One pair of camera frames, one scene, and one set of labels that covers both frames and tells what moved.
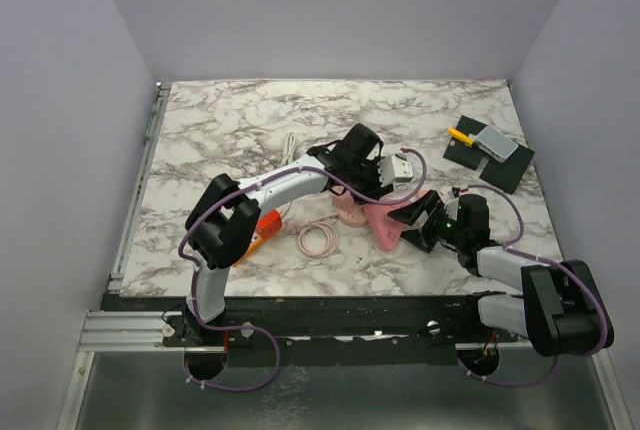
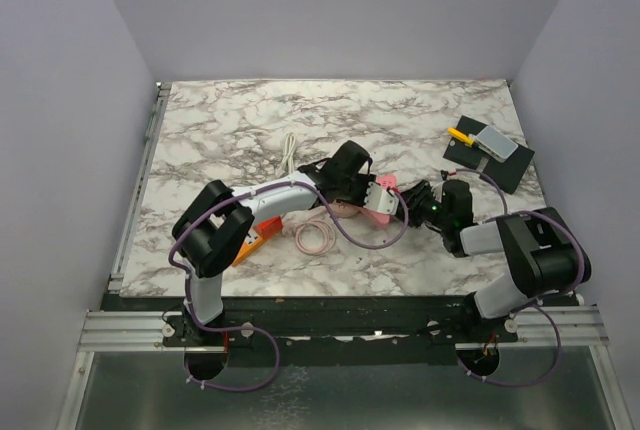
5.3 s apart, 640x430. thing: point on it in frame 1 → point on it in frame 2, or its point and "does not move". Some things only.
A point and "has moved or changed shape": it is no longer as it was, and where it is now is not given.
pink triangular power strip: (388, 228) has moved or changed shape
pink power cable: (332, 241) does not move
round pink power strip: (352, 218) has moved or changed shape
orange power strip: (251, 247) does not move
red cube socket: (269, 225) does not move
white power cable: (290, 147) does not move
